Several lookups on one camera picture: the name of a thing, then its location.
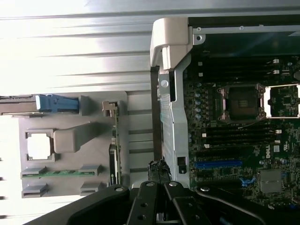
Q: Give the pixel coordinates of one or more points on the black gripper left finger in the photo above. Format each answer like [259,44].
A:
[140,204]

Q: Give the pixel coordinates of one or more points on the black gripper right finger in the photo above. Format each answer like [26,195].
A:
[187,206]

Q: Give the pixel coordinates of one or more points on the blue expansion slot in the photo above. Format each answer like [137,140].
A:
[218,164]

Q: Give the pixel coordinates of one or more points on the grey parts rack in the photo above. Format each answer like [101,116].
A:
[98,150]

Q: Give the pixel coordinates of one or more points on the green RAM stick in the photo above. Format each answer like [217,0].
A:
[63,173]

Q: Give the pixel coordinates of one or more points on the green motherboard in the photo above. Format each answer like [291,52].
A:
[257,152]

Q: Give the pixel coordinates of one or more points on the open black PC case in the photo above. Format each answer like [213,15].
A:
[178,112]

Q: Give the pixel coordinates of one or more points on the CPU socket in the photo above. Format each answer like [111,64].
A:
[241,103]

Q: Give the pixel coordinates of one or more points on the silver CPU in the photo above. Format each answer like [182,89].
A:
[39,146]

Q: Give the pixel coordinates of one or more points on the hard disk with blue carrier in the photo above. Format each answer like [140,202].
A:
[58,105]

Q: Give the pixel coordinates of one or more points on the metal socket cover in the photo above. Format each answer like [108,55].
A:
[281,100]

